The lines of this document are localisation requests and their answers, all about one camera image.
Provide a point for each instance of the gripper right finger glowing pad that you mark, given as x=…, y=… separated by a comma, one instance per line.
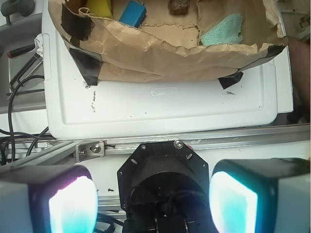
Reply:
x=261, y=195

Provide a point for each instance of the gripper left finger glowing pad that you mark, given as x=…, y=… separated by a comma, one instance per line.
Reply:
x=47, y=199

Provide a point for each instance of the teal blue cloth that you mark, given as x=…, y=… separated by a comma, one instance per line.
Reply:
x=228, y=31

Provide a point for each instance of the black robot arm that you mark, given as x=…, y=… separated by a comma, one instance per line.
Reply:
x=164, y=187

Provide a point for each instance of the white plastic bin lid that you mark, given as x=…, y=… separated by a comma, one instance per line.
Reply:
x=116, y=109

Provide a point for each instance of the brown paper bag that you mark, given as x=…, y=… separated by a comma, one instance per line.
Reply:
x=166, y=47

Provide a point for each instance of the grey clamp knob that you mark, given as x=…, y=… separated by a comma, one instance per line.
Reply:
x=22, y=7

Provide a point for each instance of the yellow sponge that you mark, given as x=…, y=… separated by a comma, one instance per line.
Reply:
x=100, y=8

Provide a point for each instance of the blue wooden block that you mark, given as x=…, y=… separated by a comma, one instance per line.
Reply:
x=133, y=14

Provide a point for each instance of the brown rock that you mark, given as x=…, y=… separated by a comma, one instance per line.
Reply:
x=178, y=7

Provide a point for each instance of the aluminium frame rail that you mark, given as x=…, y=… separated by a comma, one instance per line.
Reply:
x=269, y=141

